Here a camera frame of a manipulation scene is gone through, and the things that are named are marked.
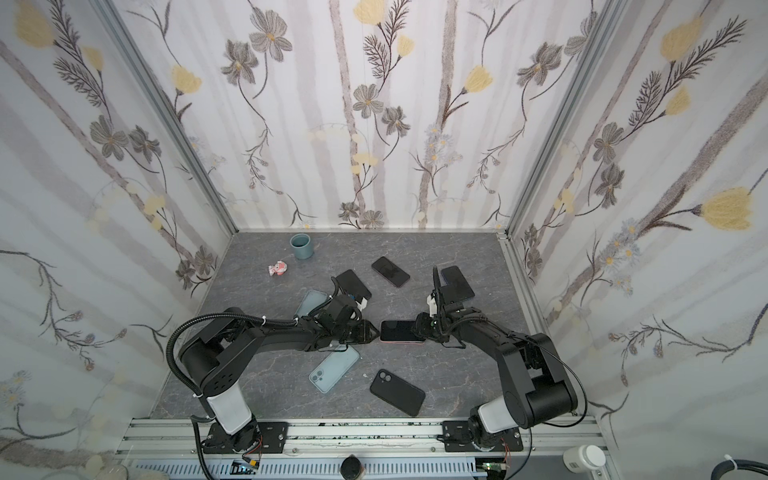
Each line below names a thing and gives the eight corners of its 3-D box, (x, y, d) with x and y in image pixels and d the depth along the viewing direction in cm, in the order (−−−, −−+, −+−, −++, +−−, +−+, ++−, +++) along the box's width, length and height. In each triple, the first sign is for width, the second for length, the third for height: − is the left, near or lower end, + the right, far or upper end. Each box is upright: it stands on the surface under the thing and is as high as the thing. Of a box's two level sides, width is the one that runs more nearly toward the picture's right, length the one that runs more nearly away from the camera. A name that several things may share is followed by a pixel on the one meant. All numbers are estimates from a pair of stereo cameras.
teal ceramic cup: (292, 259, 114) (288, 247, 108) (296, 245, 118) (292, 233, 113) (311, 259, 114) (308, 247, 109) (315, 245, 119) (311, 233, 113)
